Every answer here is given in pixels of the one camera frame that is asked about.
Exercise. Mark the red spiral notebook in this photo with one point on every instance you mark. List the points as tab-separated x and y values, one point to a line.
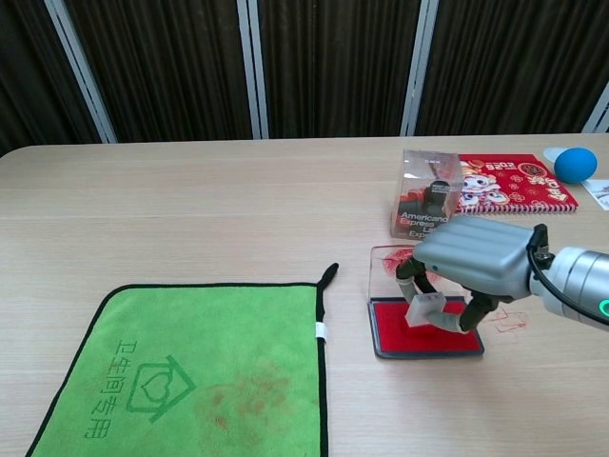
518	188

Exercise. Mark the white and red stamp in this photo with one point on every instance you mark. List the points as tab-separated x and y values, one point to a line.
423	309

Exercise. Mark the white printed paper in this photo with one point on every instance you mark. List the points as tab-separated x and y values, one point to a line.
600	192

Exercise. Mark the grey partition post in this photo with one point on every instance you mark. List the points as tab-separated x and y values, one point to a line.
418	71
81	71
253	71
600	114

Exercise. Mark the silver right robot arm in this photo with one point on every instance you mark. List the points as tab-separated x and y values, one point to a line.
580	281

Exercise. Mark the red ink pad clear lid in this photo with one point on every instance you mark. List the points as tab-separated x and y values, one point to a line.
392	333

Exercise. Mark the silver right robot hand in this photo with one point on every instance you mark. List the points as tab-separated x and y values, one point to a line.
480	254

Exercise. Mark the green microfiber cloth black trim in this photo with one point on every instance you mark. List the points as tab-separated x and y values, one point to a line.
190	343

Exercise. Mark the white round disc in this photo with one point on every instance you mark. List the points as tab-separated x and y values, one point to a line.
551	153

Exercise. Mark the clear plastic coffee box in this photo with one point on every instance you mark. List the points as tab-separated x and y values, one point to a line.
423	190

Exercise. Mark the blue ball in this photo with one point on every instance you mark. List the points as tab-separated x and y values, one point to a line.
575	165

